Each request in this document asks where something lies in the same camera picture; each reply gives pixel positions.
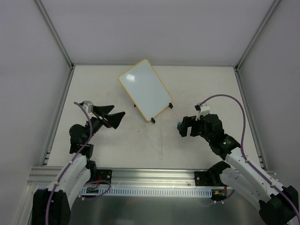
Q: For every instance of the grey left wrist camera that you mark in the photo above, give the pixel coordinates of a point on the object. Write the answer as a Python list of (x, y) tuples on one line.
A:
[(87, 106)]

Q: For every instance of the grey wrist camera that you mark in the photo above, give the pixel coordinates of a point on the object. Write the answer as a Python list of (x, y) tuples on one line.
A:
[(203, 109), (87, 106)]

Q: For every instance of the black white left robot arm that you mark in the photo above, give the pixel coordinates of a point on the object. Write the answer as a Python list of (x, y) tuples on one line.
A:
[(52, 205)]

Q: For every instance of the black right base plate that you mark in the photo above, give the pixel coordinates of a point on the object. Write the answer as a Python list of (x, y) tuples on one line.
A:
[(207, 179)]

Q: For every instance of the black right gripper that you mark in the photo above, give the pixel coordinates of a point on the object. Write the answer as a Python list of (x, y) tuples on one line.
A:
[(193, 126)]

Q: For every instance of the aluminium mounting rail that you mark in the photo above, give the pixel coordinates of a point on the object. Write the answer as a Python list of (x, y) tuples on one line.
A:
[(127, 177)]

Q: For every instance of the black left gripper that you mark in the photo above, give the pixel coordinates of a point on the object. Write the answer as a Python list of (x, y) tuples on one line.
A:
[(101, 117)]

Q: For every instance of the white slotted cable duct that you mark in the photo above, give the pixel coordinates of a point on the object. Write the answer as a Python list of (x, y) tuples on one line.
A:
[(148, 192)]

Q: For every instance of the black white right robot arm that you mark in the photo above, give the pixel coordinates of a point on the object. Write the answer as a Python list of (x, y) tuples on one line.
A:
[(276, 204)]

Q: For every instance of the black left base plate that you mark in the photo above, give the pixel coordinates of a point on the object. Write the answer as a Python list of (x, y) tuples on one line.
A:
[(103, 175)]

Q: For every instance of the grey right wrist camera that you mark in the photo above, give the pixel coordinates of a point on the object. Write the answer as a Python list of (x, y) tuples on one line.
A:
[(203, 109)]

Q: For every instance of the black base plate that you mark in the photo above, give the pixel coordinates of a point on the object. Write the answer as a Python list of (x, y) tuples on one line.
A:
[(207, 179), (103, 175)]

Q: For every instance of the yellow framed whiteboard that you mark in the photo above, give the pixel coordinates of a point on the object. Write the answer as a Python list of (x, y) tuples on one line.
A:
[(145, 88)]

